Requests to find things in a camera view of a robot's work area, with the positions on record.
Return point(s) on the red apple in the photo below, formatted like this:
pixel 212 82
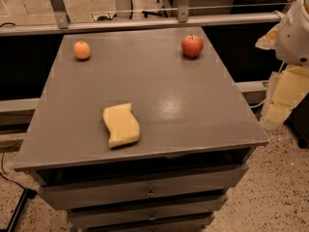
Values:
pixel 192 45

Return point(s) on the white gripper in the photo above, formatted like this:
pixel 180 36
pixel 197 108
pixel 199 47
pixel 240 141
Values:
pixel 294 36

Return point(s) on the grey drawer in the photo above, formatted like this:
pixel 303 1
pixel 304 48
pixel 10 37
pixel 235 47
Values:
pixel 100 193
pixel 167 224
pixel 147 210

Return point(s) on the middle grey drawer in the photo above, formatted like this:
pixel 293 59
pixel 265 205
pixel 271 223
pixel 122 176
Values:
pixel 147 210

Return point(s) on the grey metal frame rail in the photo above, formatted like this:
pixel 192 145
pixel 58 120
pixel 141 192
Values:
pixel 34 17

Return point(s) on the yellow wavy sponge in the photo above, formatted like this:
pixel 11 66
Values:
pixel 121 124

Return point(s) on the top grey drawer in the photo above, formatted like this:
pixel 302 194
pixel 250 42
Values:
pixel 100 193

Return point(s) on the grey drawer cabinet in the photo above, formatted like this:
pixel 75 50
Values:
pixel 191 113

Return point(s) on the orange fruit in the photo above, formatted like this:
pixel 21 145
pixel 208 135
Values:
pixel 82 50

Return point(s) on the bottom grey drawer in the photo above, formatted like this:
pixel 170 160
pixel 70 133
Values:
pixel 167 224

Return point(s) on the black floor stand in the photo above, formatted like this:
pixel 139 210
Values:
pixel 24 197

